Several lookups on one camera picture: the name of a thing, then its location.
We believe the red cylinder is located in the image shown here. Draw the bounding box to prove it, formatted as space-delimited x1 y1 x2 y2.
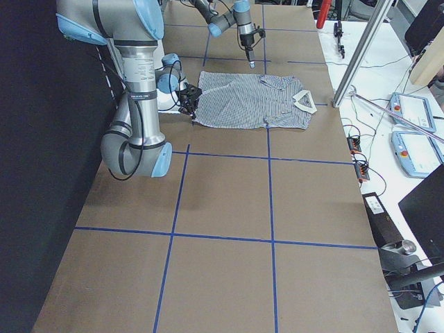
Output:
316 0 332 29

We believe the navy white striped polo shirt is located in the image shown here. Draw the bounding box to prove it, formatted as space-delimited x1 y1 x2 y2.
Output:
195 71 317 130

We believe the upper blue teach pendant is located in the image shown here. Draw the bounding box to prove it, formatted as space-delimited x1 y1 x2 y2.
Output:
389 92 436 133

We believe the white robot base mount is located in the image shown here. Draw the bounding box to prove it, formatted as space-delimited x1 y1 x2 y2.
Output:
152 0 185 114

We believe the orange connector block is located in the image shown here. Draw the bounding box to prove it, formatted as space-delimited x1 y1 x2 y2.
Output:
346 136 361 154
355 161 370 183

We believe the upper orange connector block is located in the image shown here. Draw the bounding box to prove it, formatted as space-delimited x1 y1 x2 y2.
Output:
346 136 361 154

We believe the aluminium frame post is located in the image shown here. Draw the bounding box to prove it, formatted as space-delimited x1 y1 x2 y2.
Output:
332 0 393 108

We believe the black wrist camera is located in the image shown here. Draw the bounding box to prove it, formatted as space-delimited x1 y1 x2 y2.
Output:
253 25 266 40

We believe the blue tape line centre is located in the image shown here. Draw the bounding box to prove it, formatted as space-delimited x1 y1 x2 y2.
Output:
161 26 351 165

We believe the black box with white label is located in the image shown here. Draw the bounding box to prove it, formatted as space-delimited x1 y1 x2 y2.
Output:
362 192 404 248

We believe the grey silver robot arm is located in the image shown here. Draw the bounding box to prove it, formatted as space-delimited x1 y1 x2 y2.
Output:
56 1 202 181
189 1 261 69

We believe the blue tape line far crosswise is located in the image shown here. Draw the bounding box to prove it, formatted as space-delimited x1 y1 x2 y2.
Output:
260 5 280 333

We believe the blue teach pendant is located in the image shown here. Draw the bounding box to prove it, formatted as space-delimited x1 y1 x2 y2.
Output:
391 131 443 178
389 92 436 133

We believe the wooden board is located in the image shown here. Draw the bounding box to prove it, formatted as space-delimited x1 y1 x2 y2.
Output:
410 28 444 85

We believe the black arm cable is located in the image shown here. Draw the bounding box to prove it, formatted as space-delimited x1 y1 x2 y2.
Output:
207 0 264 53
99 59 195 181

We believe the blue tape line near crosswise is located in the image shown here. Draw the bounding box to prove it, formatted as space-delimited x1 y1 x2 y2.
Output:
152 20 216 333

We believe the lower orange connector block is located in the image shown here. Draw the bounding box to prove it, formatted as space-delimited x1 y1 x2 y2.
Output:
355 161 370 183

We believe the blue tape line right lengthwise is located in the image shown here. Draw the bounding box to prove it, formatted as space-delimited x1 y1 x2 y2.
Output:
74 226 378 250

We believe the black clamp tool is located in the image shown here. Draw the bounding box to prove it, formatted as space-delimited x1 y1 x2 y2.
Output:
334 0 345 59

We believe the blue tape line crosswise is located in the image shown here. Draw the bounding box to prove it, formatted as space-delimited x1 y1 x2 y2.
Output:
260 5 280 333
152 20 216 333

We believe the lower blue teach pendant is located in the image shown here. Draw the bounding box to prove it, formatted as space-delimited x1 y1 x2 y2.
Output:
391 131 443 178

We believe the black monitor stand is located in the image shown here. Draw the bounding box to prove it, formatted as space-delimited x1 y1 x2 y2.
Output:
378 240 443 310

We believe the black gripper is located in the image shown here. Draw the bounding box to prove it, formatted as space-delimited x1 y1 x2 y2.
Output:
239 33 255 68
177 83 202 120

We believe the black monitor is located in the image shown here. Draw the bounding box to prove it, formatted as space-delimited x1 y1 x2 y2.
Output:
398 165 443 259

